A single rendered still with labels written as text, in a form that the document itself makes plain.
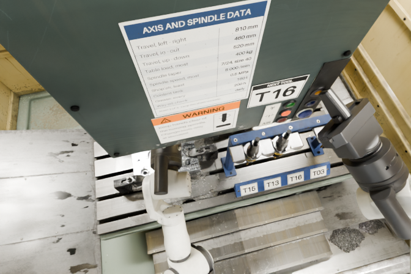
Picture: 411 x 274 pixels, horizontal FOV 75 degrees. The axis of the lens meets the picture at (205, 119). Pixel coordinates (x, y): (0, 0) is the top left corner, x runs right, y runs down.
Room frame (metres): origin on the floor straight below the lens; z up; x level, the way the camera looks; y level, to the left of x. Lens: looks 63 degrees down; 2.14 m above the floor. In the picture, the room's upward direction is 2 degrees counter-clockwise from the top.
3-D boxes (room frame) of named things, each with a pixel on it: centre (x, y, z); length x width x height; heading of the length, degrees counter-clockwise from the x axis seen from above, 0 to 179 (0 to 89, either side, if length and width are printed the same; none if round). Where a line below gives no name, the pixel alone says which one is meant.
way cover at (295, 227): (0.06, -0.16, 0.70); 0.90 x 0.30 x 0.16; 102
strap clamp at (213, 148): (0.43, 0.01, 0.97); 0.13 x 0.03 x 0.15; 102
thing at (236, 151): (0.33, -0.12, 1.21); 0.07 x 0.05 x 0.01; 12
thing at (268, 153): (0.35, -0.22, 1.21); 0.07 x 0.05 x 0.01; 12
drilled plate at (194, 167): (0.43, 0.19, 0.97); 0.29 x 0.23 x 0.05; 102
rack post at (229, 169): (0.39, -0.10, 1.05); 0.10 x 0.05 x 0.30; 12
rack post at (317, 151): (0.47, -0.53, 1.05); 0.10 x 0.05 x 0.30; 12
